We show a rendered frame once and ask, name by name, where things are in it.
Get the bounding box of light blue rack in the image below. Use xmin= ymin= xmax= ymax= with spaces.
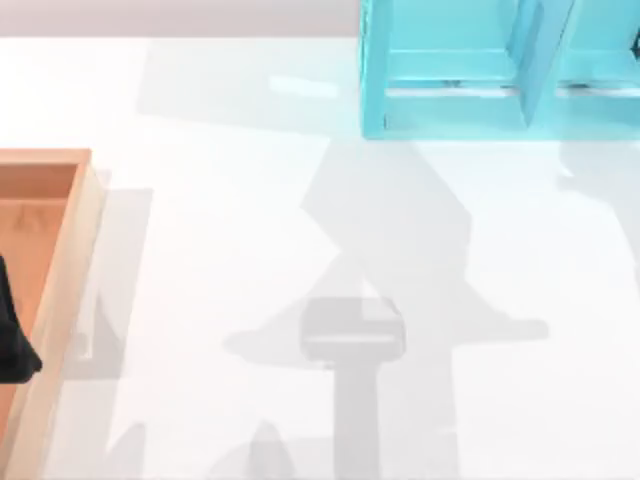
xmin=358 ymin=0 xmax=640 ymax=142

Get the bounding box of shallow salmon-coloured box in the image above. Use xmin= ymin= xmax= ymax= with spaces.
xmin=0 ymin=148 xmax=108 ymax=480

